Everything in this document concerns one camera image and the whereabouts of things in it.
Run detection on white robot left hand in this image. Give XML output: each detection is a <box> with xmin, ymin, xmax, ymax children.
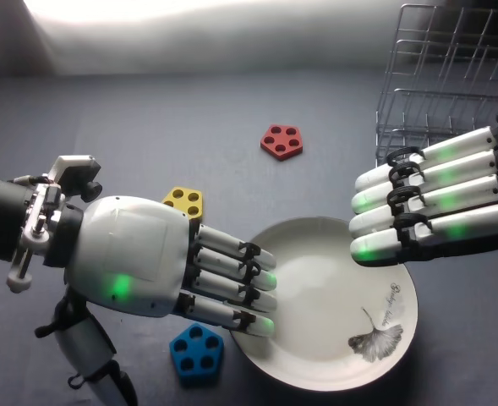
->
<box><xmin>35</xmin><ymin>195</ymin><xmax>278</xmax><ymax>406</ymax></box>

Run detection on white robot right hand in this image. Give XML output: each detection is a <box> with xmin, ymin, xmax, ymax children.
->
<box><xmin>348</xmin><ymin>107</ymin><xmax>498</xmax><ymax>267</ymax></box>

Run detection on white plate two leaf prints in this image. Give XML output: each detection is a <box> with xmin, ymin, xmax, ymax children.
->
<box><xmin>227</xmin><ymin>216</ymin><xmax>419</xmax><ymax>392</ymax></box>

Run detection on yellow pentagon block with holes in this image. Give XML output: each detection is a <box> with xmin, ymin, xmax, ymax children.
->
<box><xmin>161</xmin><ymin>186</ymin><xmax>205</xmax><ymax>222</ymax></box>

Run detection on blue pentagon block with holes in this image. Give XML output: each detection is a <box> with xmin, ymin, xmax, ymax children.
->
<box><xmin>168</xmin><ymin>322</ymin><xmax>226</xmax><ymax>386</ymax></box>

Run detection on grey table cloth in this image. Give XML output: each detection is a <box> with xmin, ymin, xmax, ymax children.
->
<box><xmin>0</xmin><ymin>69</ymin><xmax>498</xmax><ymax>406</ymax></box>

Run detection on red pentagon block with holes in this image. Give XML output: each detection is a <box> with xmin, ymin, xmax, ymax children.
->
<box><xmin>260</xmin><ymin>123</ymin><xmax>305</xmax><ymax>162</ymax></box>

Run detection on white backdrop sheet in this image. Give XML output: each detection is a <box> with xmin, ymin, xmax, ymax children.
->
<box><xmin>0</xmin><ymin>0</ymin><xmax>498</xmax><ymax>80</ymax></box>

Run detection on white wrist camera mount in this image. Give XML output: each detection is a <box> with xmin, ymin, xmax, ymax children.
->
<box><xmin>47</xmin><ymin>154</ymin><xmax>104</xmax><ymax>203</ymax></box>

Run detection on metal wire dish rack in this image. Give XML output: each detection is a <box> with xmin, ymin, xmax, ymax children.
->
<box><xmin>375</xmin><ymin>3</ymin><xmax>498</xmax><ymax>164</ymax></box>

